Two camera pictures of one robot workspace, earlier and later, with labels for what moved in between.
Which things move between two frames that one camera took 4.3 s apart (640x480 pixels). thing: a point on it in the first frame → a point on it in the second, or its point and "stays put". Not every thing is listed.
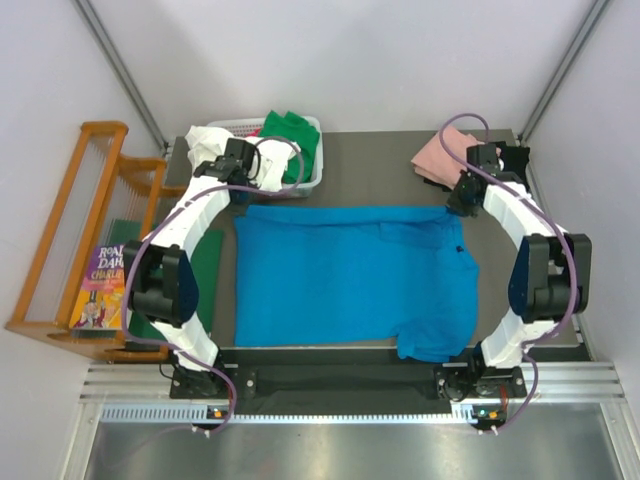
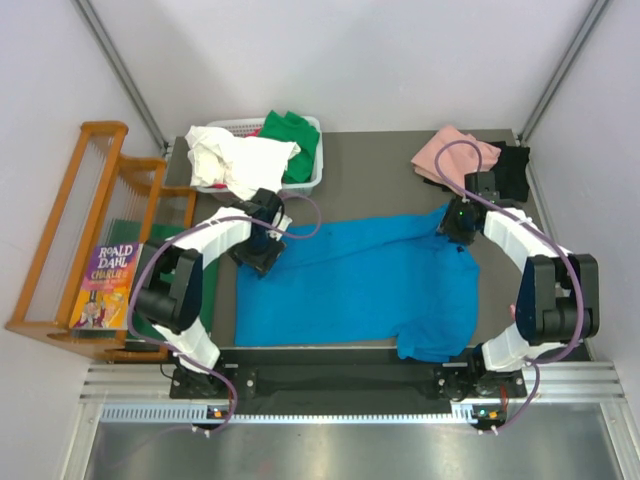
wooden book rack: [108, 200] stays put
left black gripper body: [211, 168] → [260, 256]
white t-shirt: [276, 159] stays put
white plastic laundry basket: [251, 126] stays put
